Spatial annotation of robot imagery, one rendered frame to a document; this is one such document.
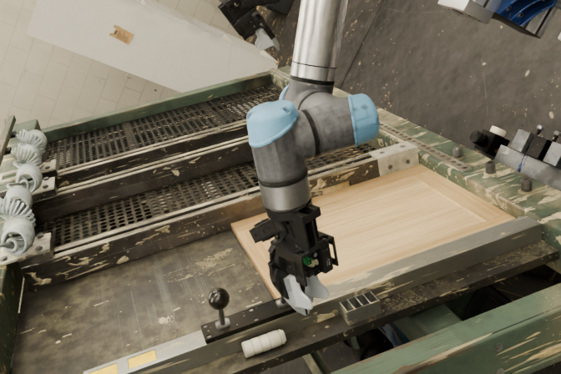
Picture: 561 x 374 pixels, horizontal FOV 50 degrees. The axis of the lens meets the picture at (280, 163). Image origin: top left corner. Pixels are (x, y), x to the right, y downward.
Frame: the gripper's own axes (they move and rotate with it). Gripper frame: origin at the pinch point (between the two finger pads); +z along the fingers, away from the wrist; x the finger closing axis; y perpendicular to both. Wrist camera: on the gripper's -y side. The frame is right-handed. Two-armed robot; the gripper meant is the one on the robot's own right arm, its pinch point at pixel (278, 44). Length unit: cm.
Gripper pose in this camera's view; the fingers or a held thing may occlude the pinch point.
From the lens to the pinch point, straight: 181.6
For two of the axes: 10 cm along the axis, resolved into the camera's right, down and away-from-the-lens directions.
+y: -7.7, 6.3, 0.4
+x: 2.7, 3.8, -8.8
